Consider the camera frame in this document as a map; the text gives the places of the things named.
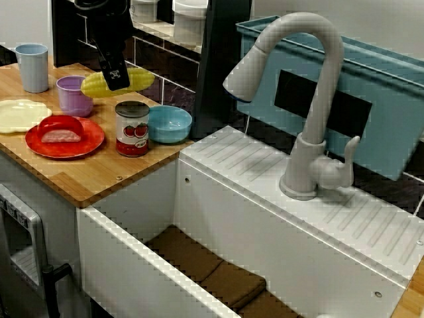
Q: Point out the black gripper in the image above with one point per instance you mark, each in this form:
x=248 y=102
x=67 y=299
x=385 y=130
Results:
x=109 y=33

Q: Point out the yellow toy corn cob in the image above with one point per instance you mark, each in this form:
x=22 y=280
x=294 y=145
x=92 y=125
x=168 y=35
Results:
x=140 y=81

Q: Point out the toy tomato can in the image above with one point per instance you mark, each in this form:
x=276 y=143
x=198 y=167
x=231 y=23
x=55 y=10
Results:
x=132 y=132

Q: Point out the blue plastic bowl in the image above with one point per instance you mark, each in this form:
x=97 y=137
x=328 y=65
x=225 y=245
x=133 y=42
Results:
x=170 y=127

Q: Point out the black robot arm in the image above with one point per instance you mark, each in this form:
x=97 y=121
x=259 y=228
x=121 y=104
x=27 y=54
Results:
x=99 y=6

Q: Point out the purple plastic mug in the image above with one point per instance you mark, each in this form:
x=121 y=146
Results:
x=71 y=99

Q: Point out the white jar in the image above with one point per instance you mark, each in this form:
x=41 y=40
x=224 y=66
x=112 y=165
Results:
x=189 y=23
x=144 y=10

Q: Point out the red bowl with food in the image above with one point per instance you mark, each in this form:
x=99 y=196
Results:
x=59 y=127

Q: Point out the light blue plastic cup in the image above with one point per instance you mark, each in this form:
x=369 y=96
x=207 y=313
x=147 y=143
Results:
x=31 y=69

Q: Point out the red round plate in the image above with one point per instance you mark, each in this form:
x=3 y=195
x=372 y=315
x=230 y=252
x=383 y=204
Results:
x=66 y=149

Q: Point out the cream flower-shaped plate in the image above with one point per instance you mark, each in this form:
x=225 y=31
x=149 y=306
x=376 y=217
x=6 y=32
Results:
x=20 y=116

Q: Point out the grey toy oven door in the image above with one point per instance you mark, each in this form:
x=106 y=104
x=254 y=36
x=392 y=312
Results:
x=23 y=232

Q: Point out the brown cloth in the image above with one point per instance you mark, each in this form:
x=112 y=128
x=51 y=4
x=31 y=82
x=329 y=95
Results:
x=205 y=265

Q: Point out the white toy sink unit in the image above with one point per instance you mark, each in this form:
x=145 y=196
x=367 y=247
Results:
x=265 y=225

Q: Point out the grey toy faucet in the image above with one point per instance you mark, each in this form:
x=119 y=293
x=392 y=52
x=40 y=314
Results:
x=326 y=83

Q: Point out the blue plastic bin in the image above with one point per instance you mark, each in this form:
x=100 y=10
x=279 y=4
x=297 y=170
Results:
x=391 y=99

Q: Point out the dark upright post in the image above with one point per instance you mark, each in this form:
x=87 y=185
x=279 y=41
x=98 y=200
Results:
x=215 y=66

